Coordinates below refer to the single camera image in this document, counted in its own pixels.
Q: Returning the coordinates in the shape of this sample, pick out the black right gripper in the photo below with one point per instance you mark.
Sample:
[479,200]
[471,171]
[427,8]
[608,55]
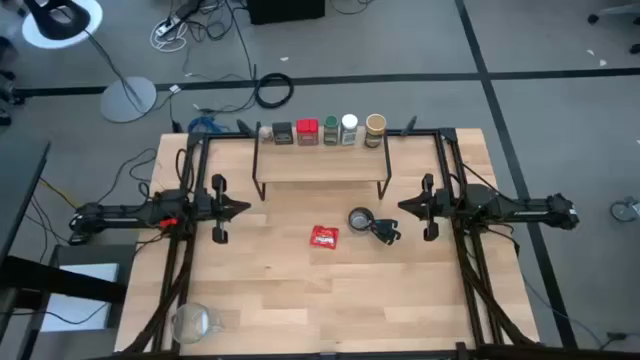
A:
[432,206]

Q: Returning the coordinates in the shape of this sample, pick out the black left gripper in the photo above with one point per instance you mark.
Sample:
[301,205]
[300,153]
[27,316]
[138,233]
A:
[220,207]

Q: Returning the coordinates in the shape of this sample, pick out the furikake seasoning jar tan lid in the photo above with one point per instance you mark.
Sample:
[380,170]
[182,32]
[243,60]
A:
[375,130]

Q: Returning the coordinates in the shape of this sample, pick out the black-lid dark green tin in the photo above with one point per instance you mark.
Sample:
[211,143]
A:
[282,133]

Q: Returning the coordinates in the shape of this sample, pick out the red-lid patterned spice tin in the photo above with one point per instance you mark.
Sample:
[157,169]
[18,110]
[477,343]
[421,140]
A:
[307,131]

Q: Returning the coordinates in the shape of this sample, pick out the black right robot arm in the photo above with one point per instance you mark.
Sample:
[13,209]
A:
[525,210]

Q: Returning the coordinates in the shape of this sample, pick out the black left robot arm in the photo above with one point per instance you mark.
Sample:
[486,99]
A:
[125,215]

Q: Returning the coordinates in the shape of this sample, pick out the wooden shelf black metal legs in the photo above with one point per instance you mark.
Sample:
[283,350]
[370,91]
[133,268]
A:
[320,165]

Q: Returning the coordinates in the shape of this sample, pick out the small clear-lid spice jar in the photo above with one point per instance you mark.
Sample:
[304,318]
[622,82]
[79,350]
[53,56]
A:
[266,134]

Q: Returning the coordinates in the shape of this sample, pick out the red foil packet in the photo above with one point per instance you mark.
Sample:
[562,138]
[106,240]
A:
[324,236]

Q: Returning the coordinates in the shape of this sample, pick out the white-lid spice jar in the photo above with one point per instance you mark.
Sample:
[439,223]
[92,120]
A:
[349,129]

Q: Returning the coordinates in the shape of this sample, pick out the green-lid spice jar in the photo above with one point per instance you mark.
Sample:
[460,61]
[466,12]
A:
[331,130]

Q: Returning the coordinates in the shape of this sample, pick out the clear glass mug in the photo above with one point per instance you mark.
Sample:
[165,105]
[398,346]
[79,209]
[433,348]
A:
[192,325]

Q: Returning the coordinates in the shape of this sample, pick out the grey round stand base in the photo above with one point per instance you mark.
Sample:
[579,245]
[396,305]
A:
[125,102]

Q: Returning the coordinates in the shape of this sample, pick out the grey cabinet white top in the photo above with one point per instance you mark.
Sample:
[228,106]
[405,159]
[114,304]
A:
[80,305]

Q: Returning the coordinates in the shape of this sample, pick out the white power strip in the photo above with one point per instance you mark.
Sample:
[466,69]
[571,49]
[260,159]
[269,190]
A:
[167,26]

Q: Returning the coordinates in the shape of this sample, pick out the black box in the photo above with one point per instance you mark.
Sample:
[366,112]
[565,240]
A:
[285,10]

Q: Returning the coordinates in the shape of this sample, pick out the grey caster wheel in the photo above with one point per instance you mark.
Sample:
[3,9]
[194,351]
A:
[624,211]

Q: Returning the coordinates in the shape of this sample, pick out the black desk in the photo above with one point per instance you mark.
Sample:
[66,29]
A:
[20,190]

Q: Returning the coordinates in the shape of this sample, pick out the office chair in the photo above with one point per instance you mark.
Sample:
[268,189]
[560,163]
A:
[620,10]

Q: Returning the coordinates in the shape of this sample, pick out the black metal table frame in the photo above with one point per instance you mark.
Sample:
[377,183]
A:
[225,135]

